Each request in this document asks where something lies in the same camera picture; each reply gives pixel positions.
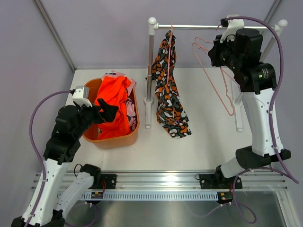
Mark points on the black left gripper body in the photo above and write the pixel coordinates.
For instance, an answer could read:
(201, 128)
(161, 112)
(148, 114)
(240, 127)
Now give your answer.
(90, 115)

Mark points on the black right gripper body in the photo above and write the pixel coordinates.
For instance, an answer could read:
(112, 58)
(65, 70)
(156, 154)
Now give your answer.
(228, 58)

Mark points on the pink navy patterned shorts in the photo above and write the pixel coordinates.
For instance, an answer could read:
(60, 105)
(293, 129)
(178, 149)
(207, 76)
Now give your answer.
(130, 106)

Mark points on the black orange patterned shorts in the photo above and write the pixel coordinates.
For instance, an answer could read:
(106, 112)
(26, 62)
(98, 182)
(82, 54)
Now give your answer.
(170, 112)

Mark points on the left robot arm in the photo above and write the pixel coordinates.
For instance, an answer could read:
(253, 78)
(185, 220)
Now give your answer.
(46, 209)

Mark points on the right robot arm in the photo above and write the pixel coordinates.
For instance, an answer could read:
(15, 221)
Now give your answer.
(240, 52)

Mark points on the orange plastic basket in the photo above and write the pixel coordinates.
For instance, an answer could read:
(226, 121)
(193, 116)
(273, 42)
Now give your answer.
(91, 135)

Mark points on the silver clothes rack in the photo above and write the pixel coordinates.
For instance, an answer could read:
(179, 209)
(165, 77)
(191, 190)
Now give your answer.
(276, 30)

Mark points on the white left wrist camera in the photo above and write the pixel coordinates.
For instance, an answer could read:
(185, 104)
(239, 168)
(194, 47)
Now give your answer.
(80, 96)

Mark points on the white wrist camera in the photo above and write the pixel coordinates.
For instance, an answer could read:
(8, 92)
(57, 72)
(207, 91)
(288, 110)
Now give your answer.
(232, 24)
(80, 96)

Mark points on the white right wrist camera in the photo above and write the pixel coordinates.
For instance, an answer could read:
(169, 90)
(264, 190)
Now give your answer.
(232, 24)

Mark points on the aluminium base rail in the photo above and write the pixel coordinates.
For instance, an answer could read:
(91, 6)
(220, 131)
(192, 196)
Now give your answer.
(176, 186)

